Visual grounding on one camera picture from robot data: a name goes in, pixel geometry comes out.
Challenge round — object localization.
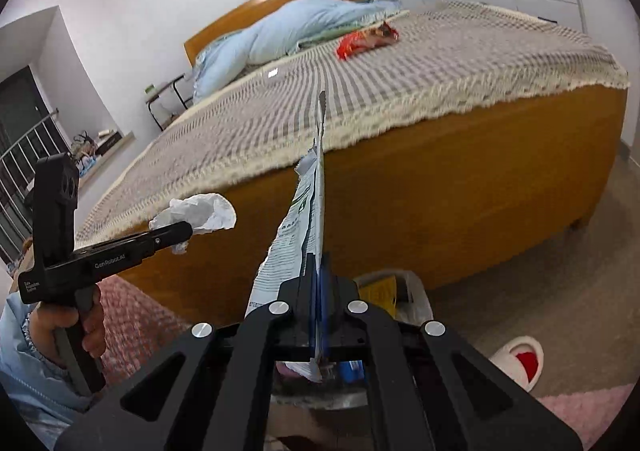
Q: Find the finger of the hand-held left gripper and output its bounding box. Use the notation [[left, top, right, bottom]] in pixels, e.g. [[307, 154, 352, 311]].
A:
[[132, 222, 195, 260]]

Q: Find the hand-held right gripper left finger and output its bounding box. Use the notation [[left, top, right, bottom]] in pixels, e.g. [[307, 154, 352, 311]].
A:
[[54, 255, 320, 451]]

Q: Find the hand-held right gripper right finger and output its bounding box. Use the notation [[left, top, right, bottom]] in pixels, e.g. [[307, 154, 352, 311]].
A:
[[321, 270, 583, 451]]

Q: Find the white plastic wrap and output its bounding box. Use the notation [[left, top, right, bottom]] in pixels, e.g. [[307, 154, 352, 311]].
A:
[[149, 192, 237, 256]]

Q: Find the yellow packet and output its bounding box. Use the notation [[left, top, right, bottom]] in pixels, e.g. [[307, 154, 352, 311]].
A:
[[359, 277, 399, 318]]

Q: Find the white packet with green print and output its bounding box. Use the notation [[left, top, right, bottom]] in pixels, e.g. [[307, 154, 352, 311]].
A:
[[244, 91, 329, 383]]

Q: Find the person's left forearm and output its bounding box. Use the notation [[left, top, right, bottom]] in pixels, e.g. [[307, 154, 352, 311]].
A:
[[0, 296, 98, 449]]

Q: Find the person's left hand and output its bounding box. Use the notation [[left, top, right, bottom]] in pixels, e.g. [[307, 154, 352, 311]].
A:
[[29, 287, 107, 363]]

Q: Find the pile of assorted small items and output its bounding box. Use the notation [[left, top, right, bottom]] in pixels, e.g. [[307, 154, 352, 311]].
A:
[[70, 128, 123, 177]]

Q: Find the metal railing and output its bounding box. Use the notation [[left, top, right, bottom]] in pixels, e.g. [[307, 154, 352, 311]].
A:
[[0, 114, 76, 264]]

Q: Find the pink fluffy rug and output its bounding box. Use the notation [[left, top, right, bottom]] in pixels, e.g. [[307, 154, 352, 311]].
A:
[[534, 377, 637, 449], [97, 275, 193, 384]]

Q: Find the dark glass balcony door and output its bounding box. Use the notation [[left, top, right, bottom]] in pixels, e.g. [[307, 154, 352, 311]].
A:
[[0, 66, 53, 157]]

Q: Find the black-framed bedside table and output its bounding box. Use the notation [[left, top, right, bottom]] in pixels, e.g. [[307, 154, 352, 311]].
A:
[[144, 74, 195, 132]]

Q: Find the wooden bed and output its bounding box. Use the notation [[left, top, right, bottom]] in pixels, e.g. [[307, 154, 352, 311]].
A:
[[107, 0, 628, 327]]

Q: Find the white and red slipper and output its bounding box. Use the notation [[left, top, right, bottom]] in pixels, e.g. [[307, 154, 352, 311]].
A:
[[488, 336, 546, 393]]

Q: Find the light blue duvet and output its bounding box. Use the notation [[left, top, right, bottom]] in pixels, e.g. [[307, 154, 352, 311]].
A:
[[192, 0, 405, 104]]

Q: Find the orange snack bag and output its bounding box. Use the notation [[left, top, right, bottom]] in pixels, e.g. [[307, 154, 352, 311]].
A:
[[335, 30, 381, 62]]

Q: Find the dark red snack wrapper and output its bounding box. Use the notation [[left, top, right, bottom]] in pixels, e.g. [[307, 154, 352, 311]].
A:
[[372, 20, 402, 44]]

